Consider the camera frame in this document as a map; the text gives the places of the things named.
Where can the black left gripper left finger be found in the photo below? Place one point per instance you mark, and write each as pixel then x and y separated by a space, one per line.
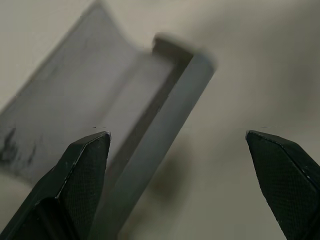
pixel 75 190

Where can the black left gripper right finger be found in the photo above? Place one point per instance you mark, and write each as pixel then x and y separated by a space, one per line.
pixel 287 185

